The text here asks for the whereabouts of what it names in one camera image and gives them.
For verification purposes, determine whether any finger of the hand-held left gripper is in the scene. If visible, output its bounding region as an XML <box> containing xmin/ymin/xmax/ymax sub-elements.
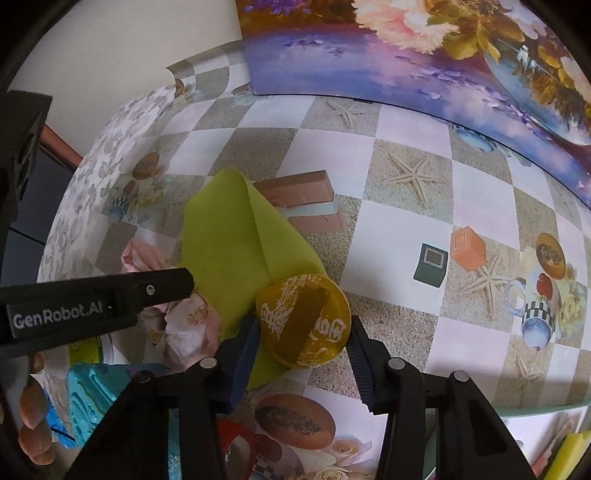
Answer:
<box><xmin>108</xmin><ymin>267</ymin><xmax>195</xmax><ymax>324</ymax></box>

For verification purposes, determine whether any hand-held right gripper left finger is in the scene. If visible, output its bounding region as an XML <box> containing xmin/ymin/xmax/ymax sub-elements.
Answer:
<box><xmin>65</xmin><ymin>316</ymin><xmax>262</xmax><ymax>480</ymax></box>

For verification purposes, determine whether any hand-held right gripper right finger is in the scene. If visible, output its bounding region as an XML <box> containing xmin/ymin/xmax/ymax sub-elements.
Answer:
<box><xmin>346</xmin><ymin>318</ymin><xmax>539</xmax><ymax>480</ymax></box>

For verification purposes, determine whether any pink floral cloth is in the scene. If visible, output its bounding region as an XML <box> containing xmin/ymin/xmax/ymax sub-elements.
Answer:
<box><xmin>120</xmin><ymin>237</ymin><xmax>222</xmax><ymax>370</ymax></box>

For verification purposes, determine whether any amber transparent round lid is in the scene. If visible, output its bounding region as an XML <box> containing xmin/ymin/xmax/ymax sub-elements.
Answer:
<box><xmin>255</xmin><ymin>273</ymin><xmax>352</xmax><ymax>368</ymax></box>

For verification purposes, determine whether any yellow-green cloth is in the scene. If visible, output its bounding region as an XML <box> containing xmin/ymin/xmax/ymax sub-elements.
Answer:
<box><xmin>178</xmin><ymin>167</ymin><xmax>331</xmax><ymax>391</ymax></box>

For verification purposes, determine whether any teal toy treasure chest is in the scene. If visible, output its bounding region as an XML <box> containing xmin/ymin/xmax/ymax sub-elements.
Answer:
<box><xmin>67</xmin><ymin>362</ymin><xmax>259</xmax><ymax>480</ymax></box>

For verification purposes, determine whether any person's left hand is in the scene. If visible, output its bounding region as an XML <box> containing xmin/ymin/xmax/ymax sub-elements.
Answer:
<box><xmin>17</xmin><ymin>353</ymin><xmax>57</xmax><ymax>467</ymax></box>

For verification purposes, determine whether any checkered printed tablecloth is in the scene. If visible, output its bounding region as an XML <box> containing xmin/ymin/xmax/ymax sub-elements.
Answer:
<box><xmin>37</xmin><ymin>39</ymin><xmax>591</xmax><ymax>480</ymax></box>

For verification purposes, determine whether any flower painting poster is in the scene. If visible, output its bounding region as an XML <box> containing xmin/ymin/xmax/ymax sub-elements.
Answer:
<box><xmin>235</xmin><ymin>0</ymin><xmax>591</xmax><ymax>204</ymax></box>

